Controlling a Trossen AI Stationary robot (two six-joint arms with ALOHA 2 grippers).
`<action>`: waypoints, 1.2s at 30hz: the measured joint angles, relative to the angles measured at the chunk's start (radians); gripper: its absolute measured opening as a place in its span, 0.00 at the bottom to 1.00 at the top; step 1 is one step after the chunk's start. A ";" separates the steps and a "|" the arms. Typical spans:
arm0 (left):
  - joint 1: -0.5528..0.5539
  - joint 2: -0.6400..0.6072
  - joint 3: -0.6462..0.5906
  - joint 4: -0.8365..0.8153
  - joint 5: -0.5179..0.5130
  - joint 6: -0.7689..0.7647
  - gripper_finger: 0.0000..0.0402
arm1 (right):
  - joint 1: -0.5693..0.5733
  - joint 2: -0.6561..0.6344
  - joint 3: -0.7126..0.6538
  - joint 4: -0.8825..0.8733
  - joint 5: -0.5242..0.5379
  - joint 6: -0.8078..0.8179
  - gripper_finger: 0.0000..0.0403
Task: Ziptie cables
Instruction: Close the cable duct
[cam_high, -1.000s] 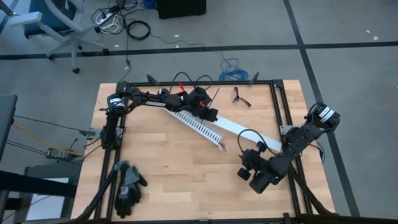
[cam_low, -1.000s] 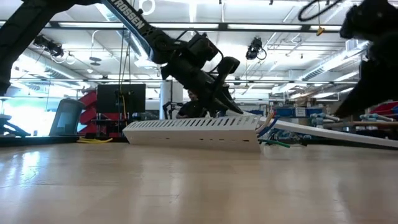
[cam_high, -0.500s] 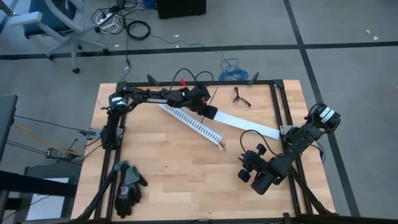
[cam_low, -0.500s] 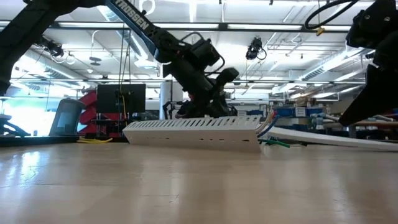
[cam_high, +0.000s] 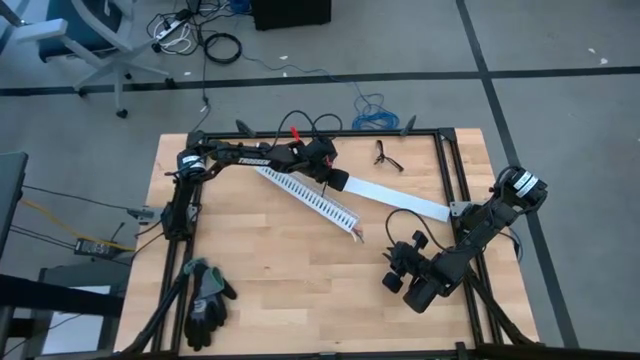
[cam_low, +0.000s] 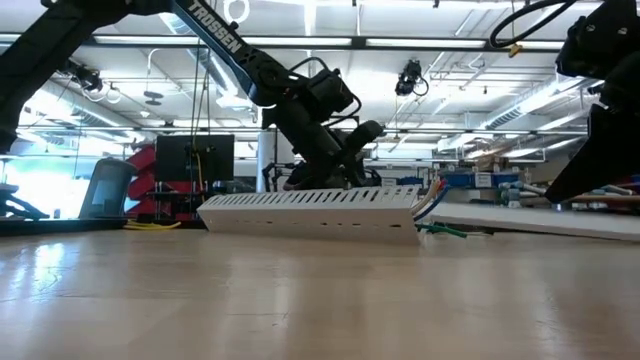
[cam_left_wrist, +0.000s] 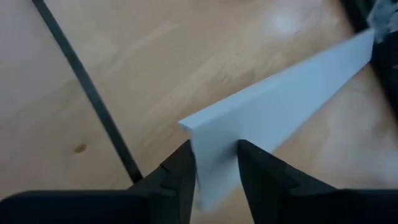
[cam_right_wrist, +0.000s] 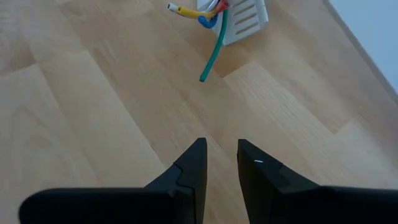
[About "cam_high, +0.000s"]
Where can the black diagonal strut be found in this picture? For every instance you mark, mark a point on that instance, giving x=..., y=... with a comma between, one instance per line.
x=492, y=310
x=165, y=305

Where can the silver metal bracket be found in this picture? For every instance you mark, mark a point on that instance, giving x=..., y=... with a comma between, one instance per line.
x=459, y=208
x=145, y=215

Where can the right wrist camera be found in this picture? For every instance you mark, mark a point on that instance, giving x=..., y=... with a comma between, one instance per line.
x=420, y=240

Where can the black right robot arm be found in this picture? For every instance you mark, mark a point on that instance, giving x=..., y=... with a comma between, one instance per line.
x=480, y=225

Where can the grey office chair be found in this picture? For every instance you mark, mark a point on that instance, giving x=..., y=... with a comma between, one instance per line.
x=80, y=30

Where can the white power strip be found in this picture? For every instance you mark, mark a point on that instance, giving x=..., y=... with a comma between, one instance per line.
x=170, y=29

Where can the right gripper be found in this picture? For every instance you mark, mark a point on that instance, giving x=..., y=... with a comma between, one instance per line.
x=425, y=270

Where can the black work glove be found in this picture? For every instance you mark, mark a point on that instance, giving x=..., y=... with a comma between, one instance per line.
x=197, y=272
x=202, y=325

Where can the dark panel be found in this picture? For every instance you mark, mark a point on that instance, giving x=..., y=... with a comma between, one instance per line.
x=10, y=190

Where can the black safety glasses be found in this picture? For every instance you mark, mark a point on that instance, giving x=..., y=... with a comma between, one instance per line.
x=381, y=159

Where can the black zip tie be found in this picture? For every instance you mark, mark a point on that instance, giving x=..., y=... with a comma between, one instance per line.
x=324, y=190

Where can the black aluminium table frame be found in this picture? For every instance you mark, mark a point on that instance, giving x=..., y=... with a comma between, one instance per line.
x=350, y=133

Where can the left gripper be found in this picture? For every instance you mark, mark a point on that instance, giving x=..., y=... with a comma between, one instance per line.
x=320, y=155

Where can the white duct cover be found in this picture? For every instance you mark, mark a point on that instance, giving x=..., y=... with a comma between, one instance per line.
x=400, y=199

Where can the black box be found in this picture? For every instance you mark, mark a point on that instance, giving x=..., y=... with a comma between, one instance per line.
x=290, y=12

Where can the black beam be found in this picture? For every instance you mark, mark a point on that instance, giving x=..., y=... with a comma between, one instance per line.
x=50, y=295

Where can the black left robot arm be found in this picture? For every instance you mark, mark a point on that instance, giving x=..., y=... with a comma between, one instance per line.
x=250, y=159

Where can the grey cart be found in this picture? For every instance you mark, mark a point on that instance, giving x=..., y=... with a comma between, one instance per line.
x=75, y=272

